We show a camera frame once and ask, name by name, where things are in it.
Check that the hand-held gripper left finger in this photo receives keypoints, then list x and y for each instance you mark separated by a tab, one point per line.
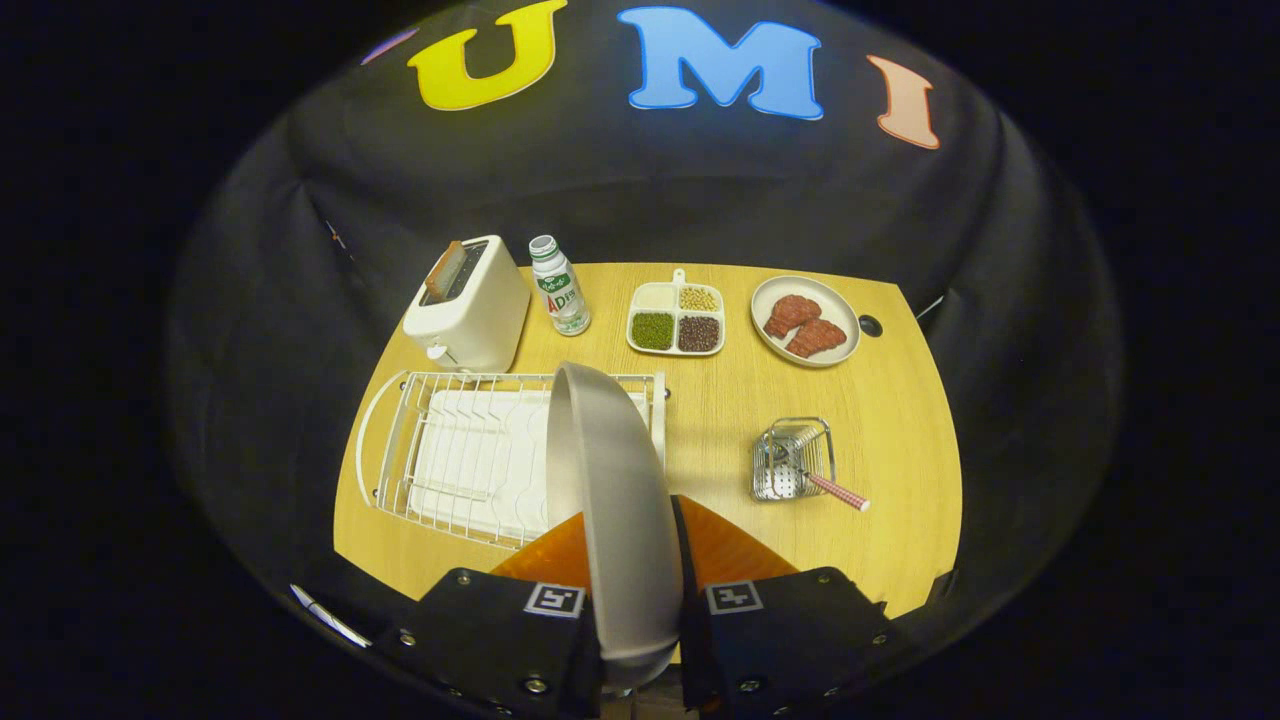
500	640

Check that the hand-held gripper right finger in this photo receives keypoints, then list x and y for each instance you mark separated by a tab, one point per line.
780	640

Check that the beige round plate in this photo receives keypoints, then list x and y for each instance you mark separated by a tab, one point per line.
620	500

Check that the white plate with meat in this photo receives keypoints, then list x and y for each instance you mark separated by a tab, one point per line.
835	305

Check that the white drip tray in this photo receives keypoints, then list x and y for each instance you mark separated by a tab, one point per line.
480	460

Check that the red meat slice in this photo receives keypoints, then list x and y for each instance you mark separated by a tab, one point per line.
792	312
818	338

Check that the dark red beans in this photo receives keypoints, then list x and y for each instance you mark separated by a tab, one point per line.
699	334

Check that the white toaster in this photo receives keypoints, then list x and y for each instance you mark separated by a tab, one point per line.
480	320

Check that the green mung beans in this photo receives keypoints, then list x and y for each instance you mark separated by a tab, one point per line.
652	331

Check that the white divided tray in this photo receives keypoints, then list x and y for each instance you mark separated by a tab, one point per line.
677	312

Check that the small white drink bottle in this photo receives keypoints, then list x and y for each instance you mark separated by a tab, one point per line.
562	295

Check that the yellow soybeans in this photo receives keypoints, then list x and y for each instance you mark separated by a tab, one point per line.
698	298

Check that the white rice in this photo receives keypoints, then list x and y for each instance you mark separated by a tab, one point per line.
655	297

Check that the brown toast slice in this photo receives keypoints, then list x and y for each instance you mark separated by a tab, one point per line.
445	270

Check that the black backdrop cloth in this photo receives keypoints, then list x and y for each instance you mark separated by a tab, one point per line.
640	190

